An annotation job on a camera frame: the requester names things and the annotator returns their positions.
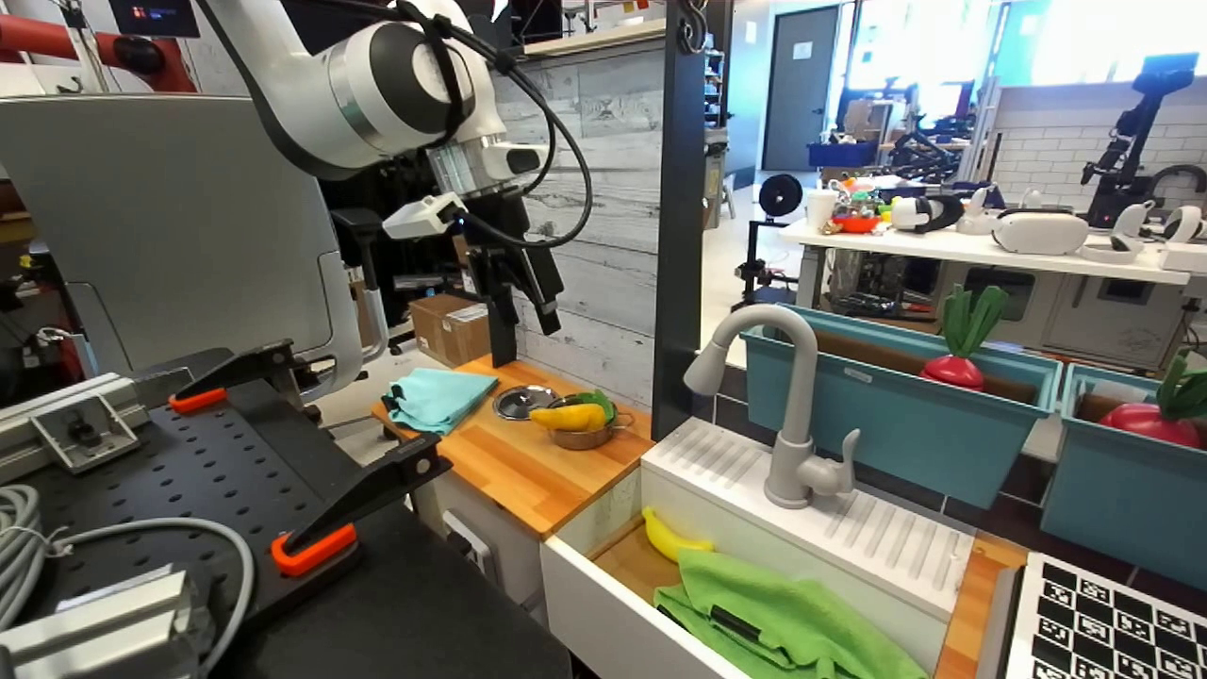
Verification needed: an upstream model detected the black vertical frame post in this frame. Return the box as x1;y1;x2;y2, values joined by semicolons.
649;0;711;446

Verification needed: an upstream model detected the green cloth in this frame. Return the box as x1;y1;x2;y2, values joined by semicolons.
654;547;931;679

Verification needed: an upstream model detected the teal cloth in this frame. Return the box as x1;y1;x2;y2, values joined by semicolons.
381;363;502;437

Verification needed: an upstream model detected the aluminium angle bracket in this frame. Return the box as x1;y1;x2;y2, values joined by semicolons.
0;563;199;679

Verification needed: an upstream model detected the black round fan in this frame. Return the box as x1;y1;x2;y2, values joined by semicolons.
756;168;807;226

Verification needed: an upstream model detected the white VR headset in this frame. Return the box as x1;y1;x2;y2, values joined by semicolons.
990;208;1094;259

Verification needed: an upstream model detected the grey toy faucet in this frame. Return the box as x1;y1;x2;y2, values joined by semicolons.
678;300;868;516

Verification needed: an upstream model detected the white toy kitchen cabinet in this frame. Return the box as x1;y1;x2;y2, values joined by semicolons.
411;467;550;618

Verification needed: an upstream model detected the aluminium extrusion rail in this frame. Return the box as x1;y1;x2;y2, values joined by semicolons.
0;371;142;475

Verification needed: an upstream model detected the colourful toy pile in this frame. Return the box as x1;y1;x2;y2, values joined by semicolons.
827;172;885;237

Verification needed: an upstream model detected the black background machine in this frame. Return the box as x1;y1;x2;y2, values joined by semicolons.
1080;50;1205;230

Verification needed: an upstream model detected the grey door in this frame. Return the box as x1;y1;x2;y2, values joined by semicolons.
761;5;843;178

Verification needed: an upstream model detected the white background table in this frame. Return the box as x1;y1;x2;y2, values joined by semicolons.
790;221;1201;343

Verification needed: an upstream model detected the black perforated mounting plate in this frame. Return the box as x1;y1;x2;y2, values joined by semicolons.
23;339;457;618

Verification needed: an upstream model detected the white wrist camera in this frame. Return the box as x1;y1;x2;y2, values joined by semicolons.
376;189;472;241

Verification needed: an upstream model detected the grey wood-print backsplash panel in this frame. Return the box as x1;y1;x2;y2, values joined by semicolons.
484;46;673;415

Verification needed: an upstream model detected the yellow banana toy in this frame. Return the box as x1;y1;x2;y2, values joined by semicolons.
641;504;718;564

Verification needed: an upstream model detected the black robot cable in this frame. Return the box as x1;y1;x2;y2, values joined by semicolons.
496;51;597;254

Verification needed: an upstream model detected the small orange clamp handle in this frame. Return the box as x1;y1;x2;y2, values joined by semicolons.
167;383;233;420

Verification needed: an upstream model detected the short teal planter box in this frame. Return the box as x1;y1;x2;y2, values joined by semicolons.
1037;363;1207;596

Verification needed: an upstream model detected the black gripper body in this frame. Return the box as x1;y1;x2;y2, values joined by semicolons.
454;221;555;295

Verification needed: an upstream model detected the large white panel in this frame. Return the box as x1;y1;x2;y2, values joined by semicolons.
0;90;369;382

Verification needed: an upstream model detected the white toy sink unit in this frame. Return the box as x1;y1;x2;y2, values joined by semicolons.
541;415;1022;679

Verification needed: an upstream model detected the black-white marker calibration board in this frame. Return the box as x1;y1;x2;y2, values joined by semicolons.
1005;547;1207;679

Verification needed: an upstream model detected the small metal pot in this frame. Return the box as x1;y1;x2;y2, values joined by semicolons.
541;391;629;452

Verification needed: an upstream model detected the white coiled cable bundle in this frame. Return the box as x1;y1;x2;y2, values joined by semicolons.
0;482;50;635

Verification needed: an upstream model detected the yellow carrot plush toy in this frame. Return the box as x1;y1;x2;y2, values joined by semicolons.
523;388;620;437

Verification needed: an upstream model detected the large cardboard box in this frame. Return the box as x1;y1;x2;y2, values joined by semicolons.
406;289;496;371

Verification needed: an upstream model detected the red radish plush toy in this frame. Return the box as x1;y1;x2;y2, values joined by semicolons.
922;281;1017;391
1099;353;1207;452

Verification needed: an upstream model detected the red pipe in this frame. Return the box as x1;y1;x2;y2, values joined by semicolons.
0;12;199;94

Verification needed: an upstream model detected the long teal planter box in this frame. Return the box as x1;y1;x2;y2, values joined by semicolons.
739;300;1066;514

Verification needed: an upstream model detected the grey looped cable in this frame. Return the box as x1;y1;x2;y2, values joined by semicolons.
45;514;262;676

